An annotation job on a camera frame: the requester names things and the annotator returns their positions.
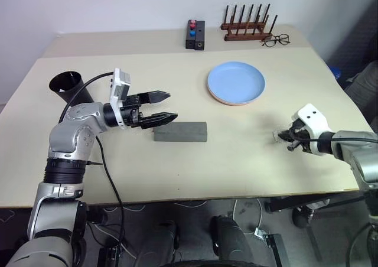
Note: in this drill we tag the blue round container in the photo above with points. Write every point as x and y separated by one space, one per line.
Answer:
336 73

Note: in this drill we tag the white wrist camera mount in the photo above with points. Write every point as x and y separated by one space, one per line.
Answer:
313 116
121 84

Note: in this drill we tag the black metal table foot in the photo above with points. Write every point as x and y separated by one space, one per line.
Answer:
295 203

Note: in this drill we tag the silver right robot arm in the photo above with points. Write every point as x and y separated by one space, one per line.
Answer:
360 149

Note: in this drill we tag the brown wooden peg rack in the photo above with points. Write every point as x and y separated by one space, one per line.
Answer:
245 37

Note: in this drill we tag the black framed clear eyeglasses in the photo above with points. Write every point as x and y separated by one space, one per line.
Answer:
284 39

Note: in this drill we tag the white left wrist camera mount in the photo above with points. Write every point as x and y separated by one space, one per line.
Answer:
121 84

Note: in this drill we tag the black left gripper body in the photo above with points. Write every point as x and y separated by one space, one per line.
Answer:
131 113

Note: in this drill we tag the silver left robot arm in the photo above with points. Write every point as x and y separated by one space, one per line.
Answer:
76 116

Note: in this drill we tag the silver metal bracket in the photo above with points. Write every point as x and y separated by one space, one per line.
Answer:
260 233

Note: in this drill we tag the grey trousered person leg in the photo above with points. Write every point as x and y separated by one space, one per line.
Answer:
364 92

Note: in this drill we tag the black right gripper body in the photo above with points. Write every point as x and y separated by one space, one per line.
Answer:
301 134

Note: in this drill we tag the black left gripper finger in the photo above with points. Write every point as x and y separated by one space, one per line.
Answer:
156 97
161 120

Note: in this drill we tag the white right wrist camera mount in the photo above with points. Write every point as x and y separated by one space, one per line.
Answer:
313 116

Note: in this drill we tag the blue plastic plate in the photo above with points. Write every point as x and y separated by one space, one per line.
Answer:
236 81

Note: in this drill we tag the black plastic cup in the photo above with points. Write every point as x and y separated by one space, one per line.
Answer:
63 82

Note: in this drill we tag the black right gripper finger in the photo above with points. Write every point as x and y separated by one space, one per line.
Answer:
293 147
287 136

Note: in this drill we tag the dark grey rounded shell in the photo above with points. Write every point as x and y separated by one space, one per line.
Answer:
228 240

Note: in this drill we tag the black metal bar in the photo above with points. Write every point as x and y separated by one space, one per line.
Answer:
279 249

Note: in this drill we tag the black box with coloured buttons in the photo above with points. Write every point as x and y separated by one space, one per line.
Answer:
190 42

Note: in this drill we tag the grey glasses case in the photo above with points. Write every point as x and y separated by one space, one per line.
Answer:
183 131

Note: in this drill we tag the black box with round socket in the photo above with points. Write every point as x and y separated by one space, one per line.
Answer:
200 33

